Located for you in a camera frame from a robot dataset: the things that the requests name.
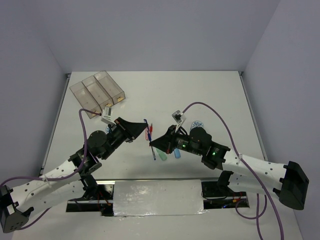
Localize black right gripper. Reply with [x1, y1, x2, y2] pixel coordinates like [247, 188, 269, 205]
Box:
[150, 124, 203, 156]

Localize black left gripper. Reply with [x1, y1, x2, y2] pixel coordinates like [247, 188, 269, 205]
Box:
[101, 116, 148, 160]

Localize blue gel pen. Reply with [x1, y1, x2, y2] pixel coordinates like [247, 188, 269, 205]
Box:
[146, 124, 158, 161]

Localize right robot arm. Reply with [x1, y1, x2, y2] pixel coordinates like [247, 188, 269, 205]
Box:
[150, 125, 309, 210]

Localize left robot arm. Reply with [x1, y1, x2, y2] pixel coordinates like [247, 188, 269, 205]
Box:
[0, 117, 147, 233]

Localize green correction tape case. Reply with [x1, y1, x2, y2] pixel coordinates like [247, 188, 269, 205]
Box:
[155, 148, 168, 161]

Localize blue correction tape case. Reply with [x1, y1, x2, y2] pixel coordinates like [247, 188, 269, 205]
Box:
[173, 148, 181, 159]

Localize blue ink jar left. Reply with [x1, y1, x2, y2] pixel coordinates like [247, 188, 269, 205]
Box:
[105, 124, 113, 134]

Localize blue ink jar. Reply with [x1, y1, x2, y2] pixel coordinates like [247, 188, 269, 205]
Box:
[105, 124, 113, 134]
[190, 120, 204, 130]

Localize blue ink jar right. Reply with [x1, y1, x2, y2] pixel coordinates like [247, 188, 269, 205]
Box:
[190, 120, 204, 130]

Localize silver tape sheet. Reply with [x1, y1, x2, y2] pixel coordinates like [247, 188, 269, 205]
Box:
[113, 179, 206, 217]

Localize clear three-compartment organizer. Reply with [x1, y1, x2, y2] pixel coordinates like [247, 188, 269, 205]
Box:
[69, 70, 126, 113]

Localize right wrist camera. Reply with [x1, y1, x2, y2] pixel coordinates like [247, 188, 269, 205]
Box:
[171, 110, 187, 132]

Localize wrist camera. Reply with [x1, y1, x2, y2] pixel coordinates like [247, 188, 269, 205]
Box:
[171, 110, 187, 132]
[100, 106, 114, 125]

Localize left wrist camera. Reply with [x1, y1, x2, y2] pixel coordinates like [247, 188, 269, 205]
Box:
[100, 106, 114, 125]

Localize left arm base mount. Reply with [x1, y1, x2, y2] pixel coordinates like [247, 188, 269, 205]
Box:
[66, 175, 115, 217]

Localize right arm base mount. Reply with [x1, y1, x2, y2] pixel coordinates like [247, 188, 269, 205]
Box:
[201, 171, 249, 210]

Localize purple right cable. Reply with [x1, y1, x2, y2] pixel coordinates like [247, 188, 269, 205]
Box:
[182, 101, 286, 240]

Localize purple cable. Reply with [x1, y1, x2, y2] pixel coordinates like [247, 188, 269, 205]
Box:
[182, 101, 286, 240]
[0, 108, 104, 231]

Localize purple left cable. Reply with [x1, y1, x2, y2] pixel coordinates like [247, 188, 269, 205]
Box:
[0, 108, 104, 231]

